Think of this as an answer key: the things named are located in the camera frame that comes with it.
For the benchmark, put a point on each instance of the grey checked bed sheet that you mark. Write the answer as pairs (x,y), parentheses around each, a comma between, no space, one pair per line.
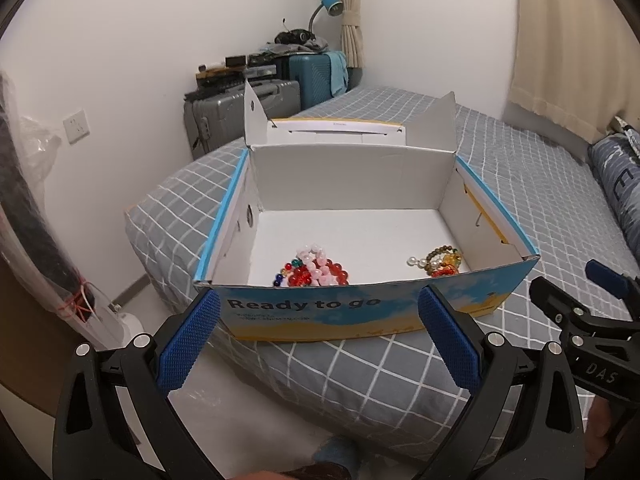
(540,185)

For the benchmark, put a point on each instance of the white plastic stand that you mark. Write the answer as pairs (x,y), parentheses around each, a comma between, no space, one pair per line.
(122,327)

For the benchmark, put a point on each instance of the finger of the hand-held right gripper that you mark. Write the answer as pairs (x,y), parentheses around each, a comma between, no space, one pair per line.
(555,297)
(607,276)

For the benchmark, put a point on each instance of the plastic wrapped dark roll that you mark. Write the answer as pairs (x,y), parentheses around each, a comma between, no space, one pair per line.
(30,210)

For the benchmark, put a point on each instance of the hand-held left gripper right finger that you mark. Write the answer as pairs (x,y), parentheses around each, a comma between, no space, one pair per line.
(450,335)

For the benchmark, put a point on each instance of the dark patterned pillow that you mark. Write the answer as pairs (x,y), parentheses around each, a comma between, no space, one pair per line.
(617,185)

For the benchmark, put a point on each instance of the white wall socket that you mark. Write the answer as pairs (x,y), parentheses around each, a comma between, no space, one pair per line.
(77,126)

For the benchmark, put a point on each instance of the teal cloth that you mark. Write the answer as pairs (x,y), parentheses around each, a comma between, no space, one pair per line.
(340,72)

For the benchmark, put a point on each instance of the pile of dark clothes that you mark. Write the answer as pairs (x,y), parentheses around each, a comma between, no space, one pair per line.
(295,40)

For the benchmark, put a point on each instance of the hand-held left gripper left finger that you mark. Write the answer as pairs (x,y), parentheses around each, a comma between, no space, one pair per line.
(192,340)

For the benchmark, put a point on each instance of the teal suitcase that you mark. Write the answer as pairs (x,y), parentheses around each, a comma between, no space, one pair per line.
(312,77)

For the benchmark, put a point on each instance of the beige window curtain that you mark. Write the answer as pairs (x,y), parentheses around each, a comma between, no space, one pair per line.
(575,35)

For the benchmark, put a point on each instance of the blue desk lamp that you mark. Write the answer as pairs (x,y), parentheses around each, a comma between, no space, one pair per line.
(330,5)

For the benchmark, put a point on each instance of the grey suitcase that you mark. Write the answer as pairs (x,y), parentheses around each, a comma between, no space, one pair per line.
(225,115)

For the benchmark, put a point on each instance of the person's right hand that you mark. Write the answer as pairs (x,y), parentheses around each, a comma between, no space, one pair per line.
(605,430)

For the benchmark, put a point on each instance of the tied beige curtain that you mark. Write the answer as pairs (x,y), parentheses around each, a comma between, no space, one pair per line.
(350,35)

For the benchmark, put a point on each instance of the printed cardboard box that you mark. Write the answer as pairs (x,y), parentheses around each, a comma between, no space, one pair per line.
(350,185)

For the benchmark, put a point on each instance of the white pearl earrings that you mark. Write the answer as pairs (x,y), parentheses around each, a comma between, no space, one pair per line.
(412,261)

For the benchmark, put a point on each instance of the blue slipper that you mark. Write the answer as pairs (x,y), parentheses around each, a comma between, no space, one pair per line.
(335,455)

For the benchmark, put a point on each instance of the dark electronics stack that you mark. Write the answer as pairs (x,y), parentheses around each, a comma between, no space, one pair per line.
(235,67)

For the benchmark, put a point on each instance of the wooden furniture panel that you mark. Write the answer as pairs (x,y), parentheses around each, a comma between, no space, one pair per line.
(25,360)

